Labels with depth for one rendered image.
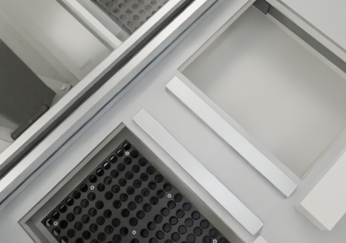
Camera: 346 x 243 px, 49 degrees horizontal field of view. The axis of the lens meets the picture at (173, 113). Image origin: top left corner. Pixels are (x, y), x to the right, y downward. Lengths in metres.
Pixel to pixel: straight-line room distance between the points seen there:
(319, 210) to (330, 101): 0.26
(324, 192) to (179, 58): 0.28
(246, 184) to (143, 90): 0.20
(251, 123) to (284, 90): 0.09
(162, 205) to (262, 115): 0.24
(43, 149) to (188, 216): 0.23
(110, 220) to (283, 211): 0.25
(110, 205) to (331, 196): 0.31
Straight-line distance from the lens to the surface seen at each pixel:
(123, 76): 0.54
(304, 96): 0.73
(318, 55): 0.76
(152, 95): 0.58
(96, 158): 0.68
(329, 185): 0.54
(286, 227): 0.55
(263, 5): 0.75
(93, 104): 0.54
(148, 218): 0.59
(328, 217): 0.53
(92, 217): 0.60
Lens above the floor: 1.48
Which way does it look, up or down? 73 degrees down
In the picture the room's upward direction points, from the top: 8 degrees counter-clockwise
